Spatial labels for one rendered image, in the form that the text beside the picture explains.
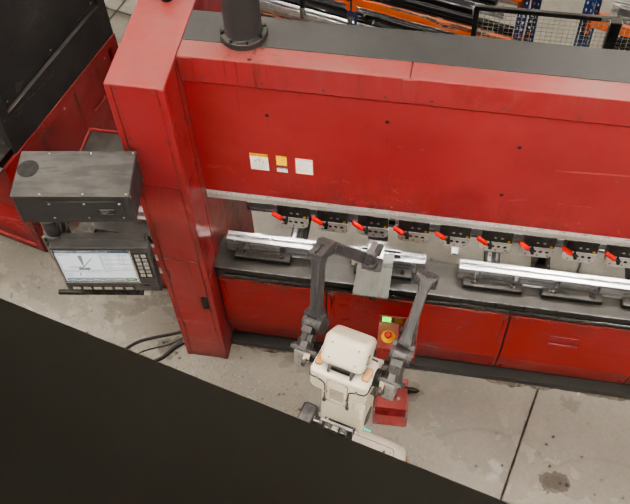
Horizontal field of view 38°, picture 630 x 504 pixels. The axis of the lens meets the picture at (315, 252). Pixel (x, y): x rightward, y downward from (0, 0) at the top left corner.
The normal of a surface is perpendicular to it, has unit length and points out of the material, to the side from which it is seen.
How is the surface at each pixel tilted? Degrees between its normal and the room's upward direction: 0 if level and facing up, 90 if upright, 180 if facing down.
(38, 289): 0
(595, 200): 90
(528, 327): 90
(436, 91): 90
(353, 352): 47
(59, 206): 90
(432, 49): 0
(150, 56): 0
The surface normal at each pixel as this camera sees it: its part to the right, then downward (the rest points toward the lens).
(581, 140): -0.17, 0.82
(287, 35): -0.03, -0.56
